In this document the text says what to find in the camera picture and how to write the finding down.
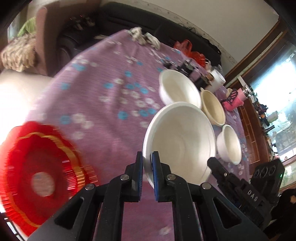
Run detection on white bowl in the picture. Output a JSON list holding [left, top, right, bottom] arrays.
[[142, 102, 216, 185], [216, 125, 242, 165], [159, 69, 202, 109]]

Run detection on beige bowl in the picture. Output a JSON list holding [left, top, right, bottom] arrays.
[[200, 88, 226, 126]]

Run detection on large red ribbed plate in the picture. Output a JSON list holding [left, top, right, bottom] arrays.
[[1, 121, 98, 236]]

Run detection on pink thermos bottle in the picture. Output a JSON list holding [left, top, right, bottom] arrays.
[[222, 85, 254, 111]]

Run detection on beige basin behind thermos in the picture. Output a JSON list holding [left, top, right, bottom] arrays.
[[226, 88, 232, 97]]

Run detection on purple floral tablecloth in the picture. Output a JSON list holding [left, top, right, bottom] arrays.
[[26, 30, 249, 240]]

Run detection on black jar with gear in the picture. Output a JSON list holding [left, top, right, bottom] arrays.
[[194, 73, 214, 90]]

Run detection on red plastic bag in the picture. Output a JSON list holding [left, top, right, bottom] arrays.
[[174, 40, 206, 68]]

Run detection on patterned sofa blanket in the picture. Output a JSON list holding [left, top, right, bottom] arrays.
[[1, 34, 36, 72]]

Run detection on black leather sofa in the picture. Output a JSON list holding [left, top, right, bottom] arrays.
[[57, 2, 221, 68]]

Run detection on green pillow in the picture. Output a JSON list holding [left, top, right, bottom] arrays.
[[17, 16, 37, 37]]

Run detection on brown armchair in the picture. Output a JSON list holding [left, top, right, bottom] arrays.
[[35, 1, 100, 76]]

